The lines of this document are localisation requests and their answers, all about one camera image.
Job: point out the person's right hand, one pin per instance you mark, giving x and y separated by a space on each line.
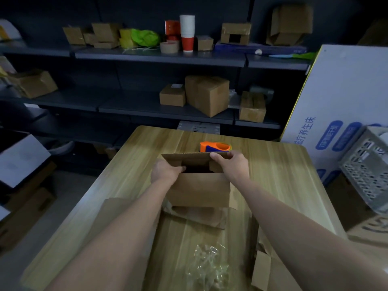
236 166

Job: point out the person's left hand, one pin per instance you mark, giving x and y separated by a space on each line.
165 174

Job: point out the brown cardboard box long flaps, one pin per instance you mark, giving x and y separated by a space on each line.
200 190

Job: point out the brown cardboard box white label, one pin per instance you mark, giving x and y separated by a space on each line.
200 216

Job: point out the cardboard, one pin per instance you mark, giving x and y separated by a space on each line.
109 209
260 272

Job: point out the clear tape wad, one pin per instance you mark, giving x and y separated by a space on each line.
209 266

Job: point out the white plastic crate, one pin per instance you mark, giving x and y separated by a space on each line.
363 175

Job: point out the person's right forearm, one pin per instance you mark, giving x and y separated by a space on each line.
303 239

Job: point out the person's left forearm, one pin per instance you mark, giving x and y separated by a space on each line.
115 245

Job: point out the small brown shelf box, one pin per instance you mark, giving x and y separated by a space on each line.
205 43

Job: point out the open brown shelf box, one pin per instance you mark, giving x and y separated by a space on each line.
291 21
235 28

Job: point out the orange blue yellow tape roll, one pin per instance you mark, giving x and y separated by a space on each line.
215 146

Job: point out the small sealed brown carton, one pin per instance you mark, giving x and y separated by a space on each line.
252 107

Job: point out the small dim brown carton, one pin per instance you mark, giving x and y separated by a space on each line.
106 151

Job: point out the large sealed brown carton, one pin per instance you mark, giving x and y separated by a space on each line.
207 96

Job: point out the small carton with white label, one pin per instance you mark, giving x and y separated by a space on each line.
172 96

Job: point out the grey wrapped item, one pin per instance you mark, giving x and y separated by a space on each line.
268 90

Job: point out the dark metal shelf unit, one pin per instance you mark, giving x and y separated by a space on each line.
91 99

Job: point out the white plastic bag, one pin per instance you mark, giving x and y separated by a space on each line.
62 148

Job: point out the green blue plastic utensil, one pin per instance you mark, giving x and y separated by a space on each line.
306 56

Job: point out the large white printed carton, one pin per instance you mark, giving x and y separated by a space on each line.
342 87

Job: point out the flat brown shelf carton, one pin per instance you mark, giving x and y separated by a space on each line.
106 45

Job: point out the red white paper cup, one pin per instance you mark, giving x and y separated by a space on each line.
187 33

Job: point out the white flat board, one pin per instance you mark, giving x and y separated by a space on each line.
3 213
22 162

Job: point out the dim brown flattened carton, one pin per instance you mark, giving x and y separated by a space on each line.
27 215

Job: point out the large brown carton black logo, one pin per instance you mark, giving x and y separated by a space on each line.
363 236

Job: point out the red printed carton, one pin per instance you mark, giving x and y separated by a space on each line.
171 28

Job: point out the tilted brown shelf carton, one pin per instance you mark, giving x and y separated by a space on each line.
106 32

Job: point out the tiny brown shelf carton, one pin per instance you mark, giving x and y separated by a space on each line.
90 38

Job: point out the brown carton with black print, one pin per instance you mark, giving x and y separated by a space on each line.
35 84

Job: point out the dim brown shelf carton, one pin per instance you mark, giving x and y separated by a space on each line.
74 36

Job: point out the white yellow plastic packet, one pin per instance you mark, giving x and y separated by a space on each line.
9 30
6 66

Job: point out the large dim brown carton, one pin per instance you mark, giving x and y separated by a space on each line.
374 33

